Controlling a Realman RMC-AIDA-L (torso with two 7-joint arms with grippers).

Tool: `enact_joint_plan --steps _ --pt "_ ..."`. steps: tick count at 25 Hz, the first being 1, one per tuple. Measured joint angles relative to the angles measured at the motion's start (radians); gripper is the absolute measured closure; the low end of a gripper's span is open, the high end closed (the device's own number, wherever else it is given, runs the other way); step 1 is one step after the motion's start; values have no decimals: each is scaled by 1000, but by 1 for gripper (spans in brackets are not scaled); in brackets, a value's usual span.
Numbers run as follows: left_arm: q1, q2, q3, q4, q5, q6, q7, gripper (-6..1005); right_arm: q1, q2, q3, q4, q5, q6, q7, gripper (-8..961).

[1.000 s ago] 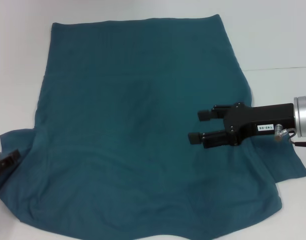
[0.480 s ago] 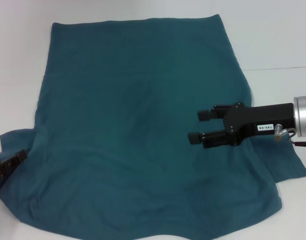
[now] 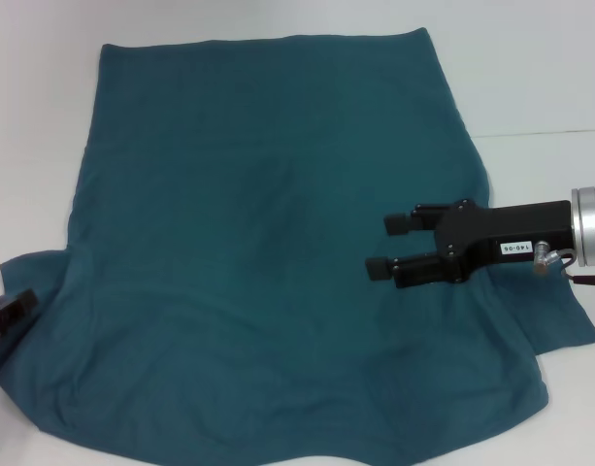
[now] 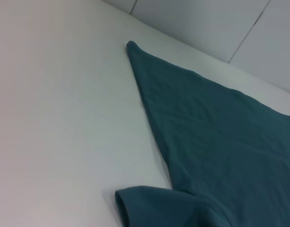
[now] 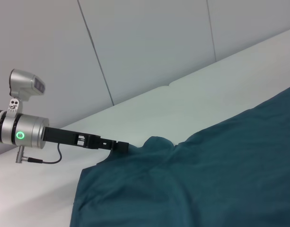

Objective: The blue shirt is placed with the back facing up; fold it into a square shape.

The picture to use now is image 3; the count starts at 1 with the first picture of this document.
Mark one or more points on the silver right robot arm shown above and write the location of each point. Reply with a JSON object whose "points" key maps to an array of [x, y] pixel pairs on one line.
{"points": [[593, 225]]}

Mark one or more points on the teal blue shirt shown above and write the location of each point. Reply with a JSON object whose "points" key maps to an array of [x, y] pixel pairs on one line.
{"points": [[253, 218]]}

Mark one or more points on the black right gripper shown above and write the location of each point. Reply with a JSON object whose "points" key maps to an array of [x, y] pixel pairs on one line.
{"points": [[510, 233]]}

